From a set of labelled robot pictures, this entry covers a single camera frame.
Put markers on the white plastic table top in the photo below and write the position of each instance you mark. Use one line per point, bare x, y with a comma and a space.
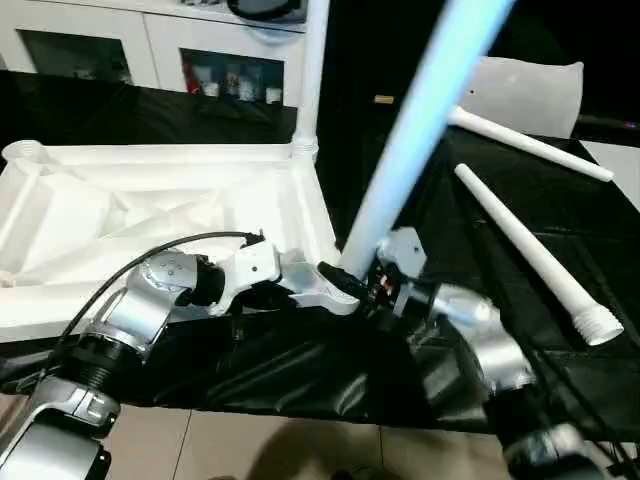
120, 200

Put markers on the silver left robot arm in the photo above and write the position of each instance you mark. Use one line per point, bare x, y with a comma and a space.
130, 310

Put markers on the black work mat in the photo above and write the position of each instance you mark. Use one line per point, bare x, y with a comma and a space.
560, 300

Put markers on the small brown block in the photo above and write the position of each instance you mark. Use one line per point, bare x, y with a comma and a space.
384, 99

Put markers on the small white jar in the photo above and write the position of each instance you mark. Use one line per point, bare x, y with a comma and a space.
273, 95

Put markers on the white plastic bag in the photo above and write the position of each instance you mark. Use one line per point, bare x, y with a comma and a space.
540, 95

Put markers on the flat white board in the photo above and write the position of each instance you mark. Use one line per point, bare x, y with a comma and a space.
622, 170

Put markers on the dark round object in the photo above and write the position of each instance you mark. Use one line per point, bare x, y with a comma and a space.
268, 8

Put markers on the white cabinet with glass doors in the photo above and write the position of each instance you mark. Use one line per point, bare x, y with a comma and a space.
100, 45

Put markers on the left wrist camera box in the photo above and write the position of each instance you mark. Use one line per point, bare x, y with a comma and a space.
250, 272

